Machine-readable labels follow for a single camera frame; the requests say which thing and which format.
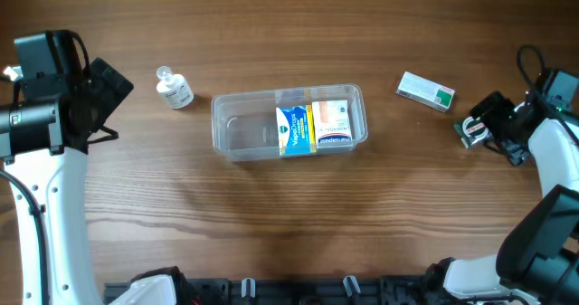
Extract dark green tape packet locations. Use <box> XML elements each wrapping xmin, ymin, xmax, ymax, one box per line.
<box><xmin>453</xmin><ymin>117</ymin><xmax>492</xmax><ymax>148</ymax></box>

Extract small white plastic bottle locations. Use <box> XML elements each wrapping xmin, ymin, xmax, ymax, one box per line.
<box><xmin>157</xmin><ymin>66</ymin><xmax>195</xmax><ymax>110</ymax></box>

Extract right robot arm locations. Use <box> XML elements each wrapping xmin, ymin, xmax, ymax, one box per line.
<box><xmin>424</xmin><ymin>68</ymin><xmax>578</xmax><ymax>304</ymax></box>

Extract white green medicine box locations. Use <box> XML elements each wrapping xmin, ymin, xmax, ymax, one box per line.
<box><xmin>396</xmin><ymin>71</ymin><xmax>455</xmax><ymax>112</ymax></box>

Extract blue yellow VapoDrops box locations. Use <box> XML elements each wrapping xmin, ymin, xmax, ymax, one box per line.
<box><xmin>276</xmin><ymin>105</ymin><xmax>317</xmax><ymax>157</ymax></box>

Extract clear plastic container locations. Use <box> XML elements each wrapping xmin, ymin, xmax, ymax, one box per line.
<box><xmin>212</xmin><ymin>83</ymin><xmax>368</xmax><ymax>161</ymax></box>

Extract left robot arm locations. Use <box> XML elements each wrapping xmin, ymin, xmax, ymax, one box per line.
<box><xmin>1</xmin><ymin>30</ymin><xmax>133</xmax><ymax>304</ymax></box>

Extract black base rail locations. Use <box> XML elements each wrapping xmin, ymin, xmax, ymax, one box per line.
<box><xmin>102</xmin><ymin>273</ymin><xmax>435</xmax><ymax>305</ymax></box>

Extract white Hansaplast plaster box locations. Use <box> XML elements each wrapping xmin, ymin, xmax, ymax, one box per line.
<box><xmin>312</xmin><ymin>100</ymin><xmax>352</xmax><ymax>146</ymax></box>

